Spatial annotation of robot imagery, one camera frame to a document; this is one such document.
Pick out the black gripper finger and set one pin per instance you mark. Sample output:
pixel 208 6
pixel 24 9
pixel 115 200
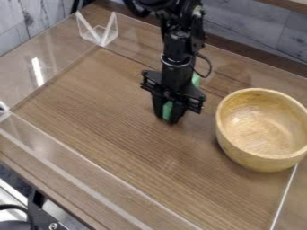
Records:
pixel 158 101
pixel 178 111

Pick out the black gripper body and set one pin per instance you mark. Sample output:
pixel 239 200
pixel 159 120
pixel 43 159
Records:
pixel 174 83

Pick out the green rectangular stick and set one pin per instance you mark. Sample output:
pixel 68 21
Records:
pixel 167 106

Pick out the wooden bowl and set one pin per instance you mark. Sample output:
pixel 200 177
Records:
pixel 262 129

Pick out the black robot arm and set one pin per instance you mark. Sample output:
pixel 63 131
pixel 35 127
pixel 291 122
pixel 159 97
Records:
pixel 182 30

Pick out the clear acrylic corner bracket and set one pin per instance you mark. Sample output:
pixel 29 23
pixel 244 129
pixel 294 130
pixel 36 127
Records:
pixel 99 35

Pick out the clear acrylic tray wall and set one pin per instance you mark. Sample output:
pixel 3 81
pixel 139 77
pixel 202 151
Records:
pixel 99 198

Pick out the black metal frame bracket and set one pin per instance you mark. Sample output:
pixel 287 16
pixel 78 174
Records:
pixel 43 220

